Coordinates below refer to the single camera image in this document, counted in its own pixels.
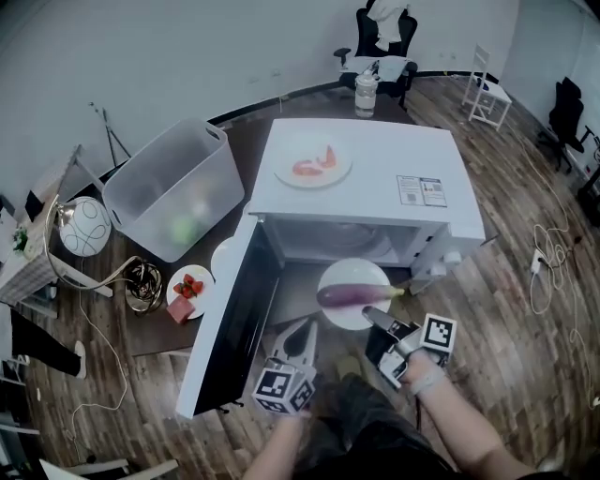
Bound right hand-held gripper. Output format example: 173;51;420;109
362;306;458;390

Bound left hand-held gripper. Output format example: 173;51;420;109
251;318;321;414

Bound purple eggplant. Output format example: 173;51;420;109
316;283;405;309

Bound white round plate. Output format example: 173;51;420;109
317;257;393;332

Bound white microwave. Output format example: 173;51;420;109
175;117;488;420

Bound person's right forearm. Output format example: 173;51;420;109
414;374;535;480

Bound person's left forearm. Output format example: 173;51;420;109
243;410;313;480

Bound person's right hand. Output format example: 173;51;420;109
402;350;447;396

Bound person's dark shorts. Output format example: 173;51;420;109
304;374;451;480

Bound white plate with strawberries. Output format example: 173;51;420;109
166;264;216;321

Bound pink meat block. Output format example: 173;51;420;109
165;294;196;324

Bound bunch of red strawberries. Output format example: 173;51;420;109
172;274;205;300

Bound green vegetable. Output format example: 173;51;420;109
169;213;203;248

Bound white plate with shrimps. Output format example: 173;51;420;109
273;131;353;189

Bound orange shrimp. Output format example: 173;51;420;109
314;143;339;171
292;158;324;178

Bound dark wooden table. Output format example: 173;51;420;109
112;88;423;357

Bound translucent plastic storage bin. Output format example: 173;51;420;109
101;117;246;263

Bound glass jar with lid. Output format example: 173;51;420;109
354;69;380;119

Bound white globe desk lamp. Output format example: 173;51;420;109
43;193;165;316

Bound white wooden chair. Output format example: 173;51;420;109
461;42;514;131

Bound white table with checkered cloth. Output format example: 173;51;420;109
0;143;114;320

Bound black tripod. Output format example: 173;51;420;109
88;101;132;170

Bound black mesh office chair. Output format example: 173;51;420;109
333;0;419;112

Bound white cloth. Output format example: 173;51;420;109
365;0;412;52

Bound black coiled cable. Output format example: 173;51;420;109
122;260;164;306

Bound thin white lamp cable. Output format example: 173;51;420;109
65;257;130;451

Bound long white cable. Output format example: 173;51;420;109
528;223;600;409

